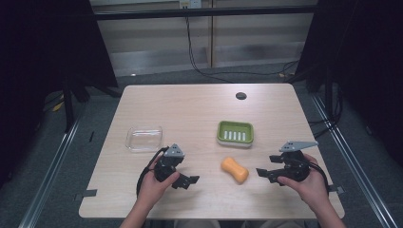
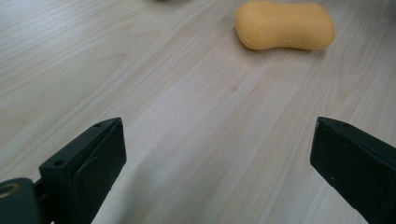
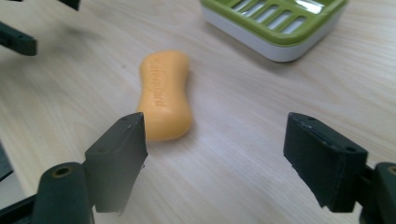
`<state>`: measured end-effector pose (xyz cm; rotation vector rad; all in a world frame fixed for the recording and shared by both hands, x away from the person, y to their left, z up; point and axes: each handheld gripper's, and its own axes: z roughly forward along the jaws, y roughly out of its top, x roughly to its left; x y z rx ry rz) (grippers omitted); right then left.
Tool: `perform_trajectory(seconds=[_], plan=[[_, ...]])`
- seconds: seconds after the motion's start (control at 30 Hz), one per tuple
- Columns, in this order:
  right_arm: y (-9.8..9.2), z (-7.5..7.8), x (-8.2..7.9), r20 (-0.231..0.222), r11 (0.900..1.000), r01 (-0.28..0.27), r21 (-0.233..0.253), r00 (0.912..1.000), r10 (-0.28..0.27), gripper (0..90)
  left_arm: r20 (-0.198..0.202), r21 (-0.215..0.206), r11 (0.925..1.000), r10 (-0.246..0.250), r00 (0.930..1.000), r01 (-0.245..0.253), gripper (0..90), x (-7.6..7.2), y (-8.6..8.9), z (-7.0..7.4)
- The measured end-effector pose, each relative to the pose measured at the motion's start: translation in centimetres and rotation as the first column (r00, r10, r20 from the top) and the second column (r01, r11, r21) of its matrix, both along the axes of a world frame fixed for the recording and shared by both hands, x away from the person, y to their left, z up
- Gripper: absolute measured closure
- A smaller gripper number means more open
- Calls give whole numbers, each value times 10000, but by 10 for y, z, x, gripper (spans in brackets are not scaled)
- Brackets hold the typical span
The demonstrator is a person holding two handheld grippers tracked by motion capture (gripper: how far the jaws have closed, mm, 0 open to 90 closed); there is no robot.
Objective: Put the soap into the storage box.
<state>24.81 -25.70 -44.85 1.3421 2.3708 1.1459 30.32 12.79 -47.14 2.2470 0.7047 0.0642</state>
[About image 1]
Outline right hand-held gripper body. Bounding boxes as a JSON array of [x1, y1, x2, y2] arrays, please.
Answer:
[[278, 141, 319, 183]]

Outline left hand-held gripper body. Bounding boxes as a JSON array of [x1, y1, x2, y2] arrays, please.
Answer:
[[154, 143, 186, 183]]

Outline orange soap bar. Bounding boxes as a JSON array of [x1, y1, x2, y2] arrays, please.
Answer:
[[220, 156, 250, 185]]

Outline green soap dish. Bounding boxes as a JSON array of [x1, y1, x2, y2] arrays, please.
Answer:
[[216, 120, 256, 148]]

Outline person's left hand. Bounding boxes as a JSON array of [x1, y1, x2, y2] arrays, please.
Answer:
[[137, 160, 181, 207]]

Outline person's right hand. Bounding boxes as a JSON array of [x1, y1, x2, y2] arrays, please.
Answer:
[[277, 153, 330, 209]]

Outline clear plastic container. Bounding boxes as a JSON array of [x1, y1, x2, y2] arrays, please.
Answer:
[[125, 125, 164, 153]]

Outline black metal stand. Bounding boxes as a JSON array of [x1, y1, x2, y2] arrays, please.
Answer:
[[61, 74, 91, 134]]

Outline dark curtain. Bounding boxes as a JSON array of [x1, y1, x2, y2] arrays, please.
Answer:
[[0, 0, 119, 188], [293, 0, 403, 169]]

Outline black horizontal bar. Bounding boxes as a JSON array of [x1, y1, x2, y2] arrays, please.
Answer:
[[94, 5, 318, 21]]

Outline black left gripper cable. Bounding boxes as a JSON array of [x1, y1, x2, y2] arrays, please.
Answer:
[[135, 145, 171, 198]]

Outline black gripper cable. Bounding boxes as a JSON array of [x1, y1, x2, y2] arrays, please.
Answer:
[[307, 161, 331, 195], [135, 145, 171, 198]]

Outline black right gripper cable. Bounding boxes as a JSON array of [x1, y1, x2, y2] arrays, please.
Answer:
[[307, 161, 331, 195]]

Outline grey table bracket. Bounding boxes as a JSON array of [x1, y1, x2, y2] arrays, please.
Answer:
[[327, 184, 346, 195], [73, 188, 99, 202]]

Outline black floor cables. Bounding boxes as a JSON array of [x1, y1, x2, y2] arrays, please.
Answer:
[[307, 85, 345, 141]]

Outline aluminium floor rail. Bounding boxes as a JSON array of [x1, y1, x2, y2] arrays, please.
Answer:
[[18, 117, 82, 228], [311, 94, 399, 228]]

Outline black wall cable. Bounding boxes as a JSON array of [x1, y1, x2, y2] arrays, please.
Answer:
[[184, 15, 299, 85]]

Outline white wall outlet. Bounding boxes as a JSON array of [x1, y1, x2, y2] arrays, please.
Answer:
[[178, 0, 203, 10]]

